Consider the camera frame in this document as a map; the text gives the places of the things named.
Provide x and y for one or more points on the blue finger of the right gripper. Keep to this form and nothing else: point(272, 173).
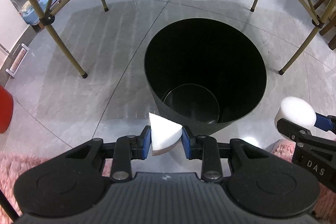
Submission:
point(325, 123)
point(291, 130)

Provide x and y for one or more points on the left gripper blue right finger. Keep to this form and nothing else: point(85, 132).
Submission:
point(187, 139)

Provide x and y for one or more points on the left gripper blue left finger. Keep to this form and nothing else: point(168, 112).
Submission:
point(145, 142)

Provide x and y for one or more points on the white foam wedge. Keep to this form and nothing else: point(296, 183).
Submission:
point(165, 134)

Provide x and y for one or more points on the white foam cylinder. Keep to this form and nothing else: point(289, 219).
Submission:
point(298, 111)

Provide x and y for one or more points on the black round trash bin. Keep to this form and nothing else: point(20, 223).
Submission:
point(204, 74)

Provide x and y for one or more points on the pink fluffy slipper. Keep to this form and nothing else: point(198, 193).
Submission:
point(284, 149)

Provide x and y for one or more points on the red plastic bucket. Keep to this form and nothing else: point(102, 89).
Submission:
point(6, 109)

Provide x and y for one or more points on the white floor squeegee mop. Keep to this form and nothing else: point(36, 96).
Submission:
point(14, 59)

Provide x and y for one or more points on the blue pet feeder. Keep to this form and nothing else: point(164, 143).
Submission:
point(27, 12)

